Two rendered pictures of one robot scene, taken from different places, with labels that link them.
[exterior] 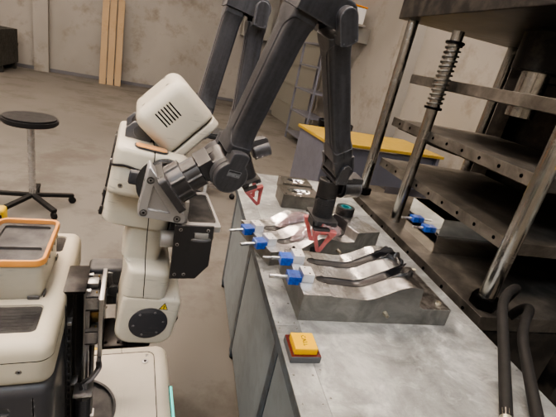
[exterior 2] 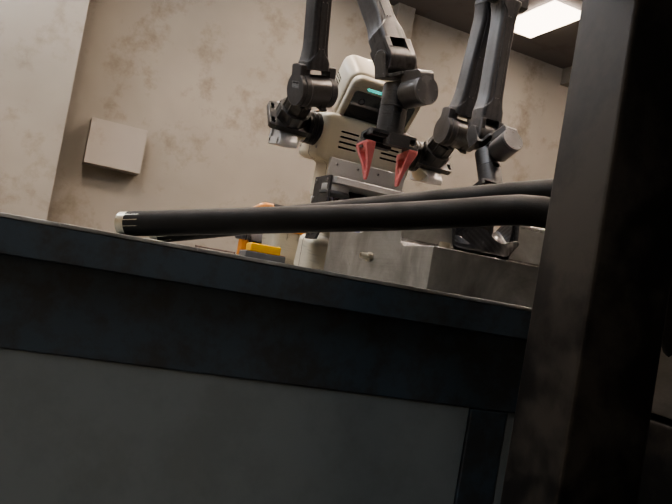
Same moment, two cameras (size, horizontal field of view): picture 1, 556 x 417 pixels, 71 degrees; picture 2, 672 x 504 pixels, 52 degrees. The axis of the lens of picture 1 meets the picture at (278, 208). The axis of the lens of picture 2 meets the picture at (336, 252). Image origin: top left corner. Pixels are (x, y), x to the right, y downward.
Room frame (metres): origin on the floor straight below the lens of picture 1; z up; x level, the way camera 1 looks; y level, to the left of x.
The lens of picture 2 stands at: (0.93, -1.51, 0.79)
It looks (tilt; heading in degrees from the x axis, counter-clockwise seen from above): 2 degrees up; 89
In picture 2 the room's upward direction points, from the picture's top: 10 degrees clockwise
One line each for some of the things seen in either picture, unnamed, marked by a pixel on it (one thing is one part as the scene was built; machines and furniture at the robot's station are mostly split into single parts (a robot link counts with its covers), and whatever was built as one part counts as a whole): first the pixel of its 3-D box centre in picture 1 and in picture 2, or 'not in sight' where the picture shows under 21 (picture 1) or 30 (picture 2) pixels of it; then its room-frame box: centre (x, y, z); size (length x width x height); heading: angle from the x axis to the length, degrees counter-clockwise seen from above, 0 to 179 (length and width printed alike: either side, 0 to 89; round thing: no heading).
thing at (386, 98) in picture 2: (329, 188); (397, 97); (1.02, -0.13, 1.18); 0.07 x 0.06 x 0.07; 123
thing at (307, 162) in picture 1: (361, 173); not in sight; (4.50, -0.87, 0.40); 1.51 x 0.79 x 0.81; 113
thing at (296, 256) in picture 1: (282, 258); not in sight; (1.11, -0.05, 0.89); 0.13 x 0.05 x 0.05; 106
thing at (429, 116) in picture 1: (413, 165); not in sight; (2.01, -0.64, 1.10); 0.05 x 0.05 x 1.30
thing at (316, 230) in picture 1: (319, 234); (375, 158); (1.00, -0.13, 1.05); 0.07 x 0.07 x 0.09; 16
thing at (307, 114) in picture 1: (312, 96); not in sight; (7.54, -0.18, 0.91); 0.94 x 0.41 x 1.82; 23
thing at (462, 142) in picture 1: (510, 155); not in sight; (1.95, -1.06, 1.26); 1.10 x 0.74 x 0.05; 16
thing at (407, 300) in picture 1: (364, 280); (439, 254); (1.12, -0.33, 0.87); 0.50 x 0.26 x 0.14; 106
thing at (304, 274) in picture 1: (289, 276); not in sight; (1.01, -0.08, 0.89); 0.13 x 0.05 x 0.05; 106
